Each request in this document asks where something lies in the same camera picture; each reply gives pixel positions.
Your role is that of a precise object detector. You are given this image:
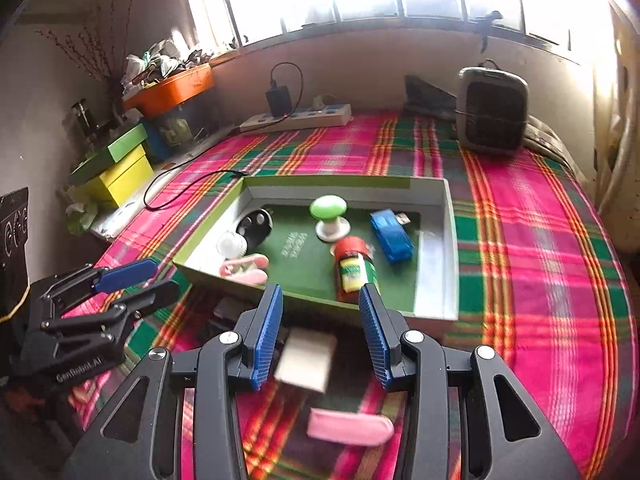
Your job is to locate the black rectangular device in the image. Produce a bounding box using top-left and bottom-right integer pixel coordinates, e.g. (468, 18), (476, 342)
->
(198, 296), (255, 342)

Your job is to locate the white small charger block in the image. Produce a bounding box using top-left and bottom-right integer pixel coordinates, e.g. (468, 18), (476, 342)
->
(274, 328), (337, 393)

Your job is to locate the pink white clip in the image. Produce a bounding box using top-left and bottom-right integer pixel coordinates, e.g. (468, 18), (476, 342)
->
(219, 254), (269, 286)

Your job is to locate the red cap spice bottle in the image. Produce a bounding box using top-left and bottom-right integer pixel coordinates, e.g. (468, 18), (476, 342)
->
(333, 235), (378, 304)

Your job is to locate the white round lid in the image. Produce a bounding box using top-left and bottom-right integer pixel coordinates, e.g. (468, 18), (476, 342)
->
(217, 232), (248, 260)

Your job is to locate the blue transparent plastic case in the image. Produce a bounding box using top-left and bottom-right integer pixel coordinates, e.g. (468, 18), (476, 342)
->
(370, 209), (414, 264)

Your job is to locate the black round disc gadget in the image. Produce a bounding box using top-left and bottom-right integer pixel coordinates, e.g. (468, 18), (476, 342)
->
(235, 208), (272, 252)

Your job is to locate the green top white knob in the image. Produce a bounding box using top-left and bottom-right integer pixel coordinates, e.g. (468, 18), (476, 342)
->
(309, 195), (350, 243)

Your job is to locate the yellow green box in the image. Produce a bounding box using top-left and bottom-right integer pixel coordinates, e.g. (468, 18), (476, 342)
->
(67, 122), (153, 208)

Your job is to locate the green cardboard tray box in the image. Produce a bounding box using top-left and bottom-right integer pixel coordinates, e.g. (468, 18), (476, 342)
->
(172, 174), (459, 339)

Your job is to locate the plaid pink green tablecloth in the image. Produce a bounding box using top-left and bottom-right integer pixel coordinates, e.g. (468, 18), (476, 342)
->
(68, 112), (639, 479)

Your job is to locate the orange tray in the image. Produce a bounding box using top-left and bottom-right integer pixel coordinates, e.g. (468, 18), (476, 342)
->
(122, 63), (214, 119)

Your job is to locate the white power strip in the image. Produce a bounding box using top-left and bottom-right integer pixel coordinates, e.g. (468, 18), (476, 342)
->
(239, 104), (352, 132)

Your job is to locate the black charger adapter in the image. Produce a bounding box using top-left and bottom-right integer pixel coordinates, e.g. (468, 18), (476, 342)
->
(265, 82), (293, 118)

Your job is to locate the grey small fan heater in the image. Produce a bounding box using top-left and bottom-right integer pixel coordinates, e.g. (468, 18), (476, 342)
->
(456, 66), (529, 156)

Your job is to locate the cream patterned curtain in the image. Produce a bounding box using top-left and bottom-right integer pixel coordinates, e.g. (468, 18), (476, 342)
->
(592, 2), (639, 254)

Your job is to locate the black charging cable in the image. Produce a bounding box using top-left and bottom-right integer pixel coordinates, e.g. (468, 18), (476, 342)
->
(142, 60), (305, 213)

